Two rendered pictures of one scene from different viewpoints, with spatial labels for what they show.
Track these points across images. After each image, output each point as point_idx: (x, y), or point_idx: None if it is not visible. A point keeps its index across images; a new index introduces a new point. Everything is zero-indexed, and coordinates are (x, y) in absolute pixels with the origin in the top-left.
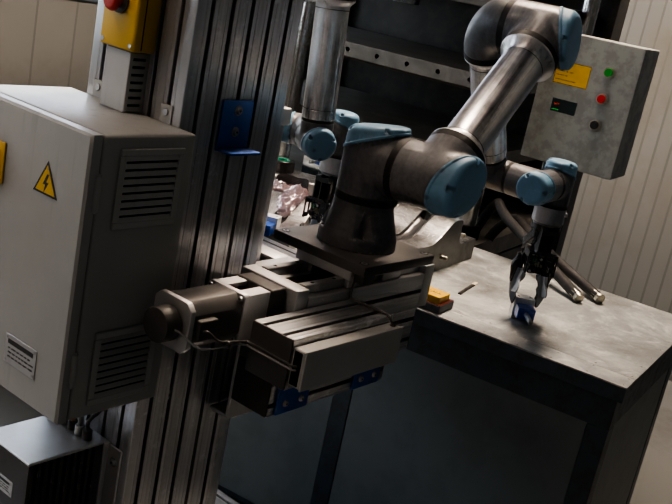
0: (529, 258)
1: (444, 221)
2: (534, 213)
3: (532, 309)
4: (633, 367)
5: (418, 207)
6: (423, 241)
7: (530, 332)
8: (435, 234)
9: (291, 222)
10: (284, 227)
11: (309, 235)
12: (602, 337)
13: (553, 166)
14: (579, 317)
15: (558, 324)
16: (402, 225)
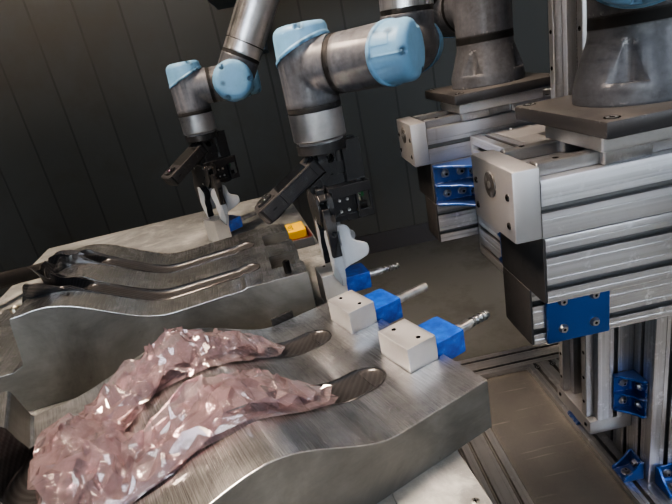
0: (223, 168)
1: (105, 248)
2: (210, 122)
3: (230, 215)
4: (238, 204)
5: None
6: (173, 257)
7: (251, 224)
8: (144, 253)
9: (283, 334)
10: (328, 314)
11: (531, 76)
12: (192, 225)
13: (199, 65)
14: (155, 243)
15: (200, 234)
16: (142, 274)
